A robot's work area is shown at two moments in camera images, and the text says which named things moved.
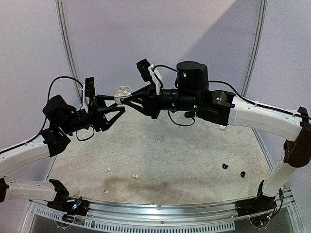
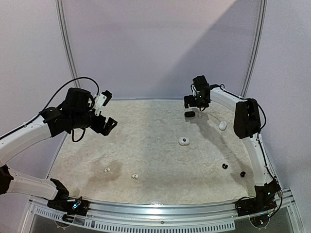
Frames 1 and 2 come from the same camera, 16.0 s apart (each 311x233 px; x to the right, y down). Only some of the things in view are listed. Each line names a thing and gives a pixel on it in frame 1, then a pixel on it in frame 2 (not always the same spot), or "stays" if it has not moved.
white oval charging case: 222,127 stays
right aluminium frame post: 256,48 stays
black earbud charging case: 189,114 stays
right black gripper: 153,103 to 193,102
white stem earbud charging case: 122,91 to 183,141
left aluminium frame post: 60,12 stays
